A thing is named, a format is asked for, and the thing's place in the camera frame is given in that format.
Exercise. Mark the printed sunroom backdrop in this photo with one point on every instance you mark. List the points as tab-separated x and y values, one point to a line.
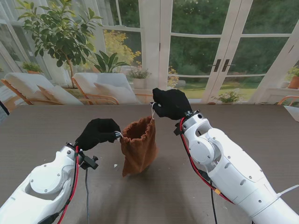
198	51

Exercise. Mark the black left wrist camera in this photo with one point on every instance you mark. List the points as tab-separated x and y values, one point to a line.
90	162

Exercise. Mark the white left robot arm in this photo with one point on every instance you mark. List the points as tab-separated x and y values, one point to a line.
39	186

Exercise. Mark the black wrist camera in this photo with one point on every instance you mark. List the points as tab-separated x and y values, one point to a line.
177	129
90	162

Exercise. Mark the dark object at table edge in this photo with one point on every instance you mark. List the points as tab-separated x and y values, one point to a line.
3	113

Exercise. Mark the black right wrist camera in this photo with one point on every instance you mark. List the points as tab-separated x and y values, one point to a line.
177	129

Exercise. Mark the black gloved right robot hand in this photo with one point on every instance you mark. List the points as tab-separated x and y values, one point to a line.
171	103

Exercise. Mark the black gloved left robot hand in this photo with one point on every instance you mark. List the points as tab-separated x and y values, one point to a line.
98	134

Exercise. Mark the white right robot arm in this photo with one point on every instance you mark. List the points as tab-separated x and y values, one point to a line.
238	168

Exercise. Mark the white paper sheet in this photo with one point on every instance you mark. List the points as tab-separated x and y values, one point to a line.
293	112

